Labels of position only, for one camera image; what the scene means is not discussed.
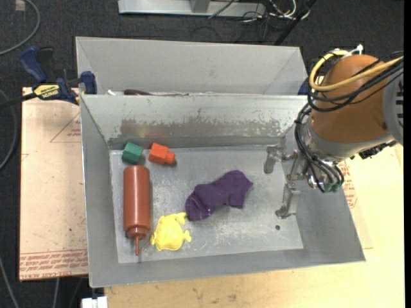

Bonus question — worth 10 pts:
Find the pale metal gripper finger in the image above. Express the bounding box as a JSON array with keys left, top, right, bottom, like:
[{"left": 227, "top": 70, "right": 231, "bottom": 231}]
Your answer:
[
  {"left": 263, "top": 144, "right": 295, "bottom": 175},
  {"left": 275, "top": 182, "right": 302, "bottom": 220}
]

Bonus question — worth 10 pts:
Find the red-brown squeeze bottle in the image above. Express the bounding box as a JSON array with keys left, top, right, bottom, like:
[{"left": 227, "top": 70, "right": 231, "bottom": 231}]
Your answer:
[{"left": 123, "top": 164, "right": 152, "bottom": 257}]

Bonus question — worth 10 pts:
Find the grey metal bin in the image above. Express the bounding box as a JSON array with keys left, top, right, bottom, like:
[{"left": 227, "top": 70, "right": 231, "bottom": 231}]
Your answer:
[{"left": 75, "top": 36, "right": 367, "bottom": 289}]

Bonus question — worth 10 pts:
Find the green toy block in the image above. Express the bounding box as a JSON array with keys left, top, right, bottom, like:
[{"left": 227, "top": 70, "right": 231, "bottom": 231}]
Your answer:
[{"left": 121, "top": 141, "right": 144, "bottom": 165}]

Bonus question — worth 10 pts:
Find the yellow toy fish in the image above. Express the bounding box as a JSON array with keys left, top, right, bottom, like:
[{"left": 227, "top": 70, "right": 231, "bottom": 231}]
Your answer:
[{"left": 149, "top": 212, "right": 193, "bottom": 252}]

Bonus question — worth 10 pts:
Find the purple cloth sock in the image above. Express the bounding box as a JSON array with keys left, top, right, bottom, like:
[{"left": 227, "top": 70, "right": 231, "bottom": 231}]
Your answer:
[{"left": 184, "top": 169, "right": 254, "bottom": 222}]

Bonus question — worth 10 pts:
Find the brown cardboard board, red print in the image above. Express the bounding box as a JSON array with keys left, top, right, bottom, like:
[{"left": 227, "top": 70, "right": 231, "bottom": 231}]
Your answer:
[{"left": 19, "top": 87, "right": 375, "bottom": 282}]

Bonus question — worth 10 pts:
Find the orange toy block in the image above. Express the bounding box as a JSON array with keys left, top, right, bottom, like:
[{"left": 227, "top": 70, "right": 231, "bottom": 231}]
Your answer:
[{"left": 148, "top": 142, "right": 177, "bottom": 166}]

